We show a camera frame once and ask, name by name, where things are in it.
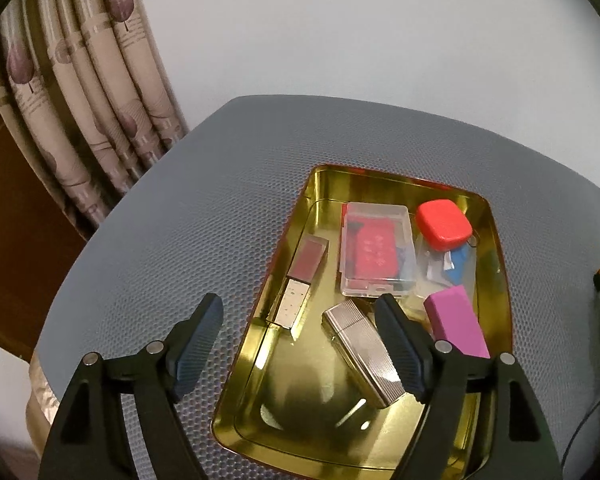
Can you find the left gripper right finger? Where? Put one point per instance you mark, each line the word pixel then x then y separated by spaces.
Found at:
pixel 511 439

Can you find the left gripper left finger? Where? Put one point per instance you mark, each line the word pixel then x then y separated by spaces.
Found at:
pixel 88 439

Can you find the pink rectangular block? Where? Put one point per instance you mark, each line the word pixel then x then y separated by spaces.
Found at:
pixel 452 318

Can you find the red rounded case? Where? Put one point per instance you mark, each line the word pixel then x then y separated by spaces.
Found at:
pixel 442 224

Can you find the clear box with red card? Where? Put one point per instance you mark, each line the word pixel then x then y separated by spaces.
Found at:
pixel 377 252

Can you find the gold lipstick with clear cap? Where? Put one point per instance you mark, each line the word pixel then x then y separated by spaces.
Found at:
pixel 290 303

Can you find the clear box with blue paper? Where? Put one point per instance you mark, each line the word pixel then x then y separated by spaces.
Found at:
pixel 437 271

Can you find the grey honeycomb table mat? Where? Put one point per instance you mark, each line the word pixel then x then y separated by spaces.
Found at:
pixel 208 217

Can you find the beige patterned curtain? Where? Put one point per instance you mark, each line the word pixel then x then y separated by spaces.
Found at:
pixel 85 98

